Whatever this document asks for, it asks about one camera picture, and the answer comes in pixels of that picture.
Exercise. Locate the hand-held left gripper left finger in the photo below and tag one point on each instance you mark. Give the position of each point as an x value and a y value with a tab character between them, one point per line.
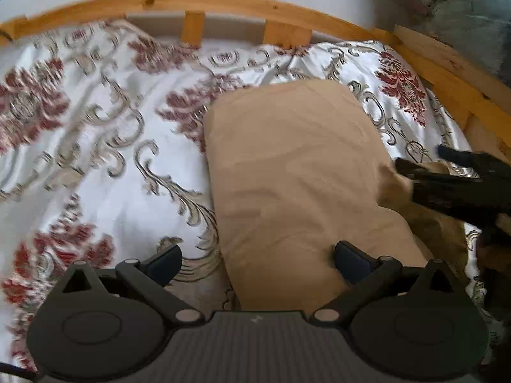
167	262

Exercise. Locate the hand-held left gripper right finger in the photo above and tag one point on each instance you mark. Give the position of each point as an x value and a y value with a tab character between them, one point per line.
352	264

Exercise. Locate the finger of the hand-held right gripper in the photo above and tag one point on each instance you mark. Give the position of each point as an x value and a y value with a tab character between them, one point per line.
415	169
457	154

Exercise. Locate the tan pillow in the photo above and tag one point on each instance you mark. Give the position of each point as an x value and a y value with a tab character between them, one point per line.
295	175

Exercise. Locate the white floral bedspread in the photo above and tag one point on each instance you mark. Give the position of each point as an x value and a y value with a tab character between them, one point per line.
111	159

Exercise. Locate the teal patterned cushion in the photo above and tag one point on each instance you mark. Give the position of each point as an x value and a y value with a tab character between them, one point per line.
463	12

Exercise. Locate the wooden bed frame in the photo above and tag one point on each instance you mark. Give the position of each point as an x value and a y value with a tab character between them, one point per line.
247	10

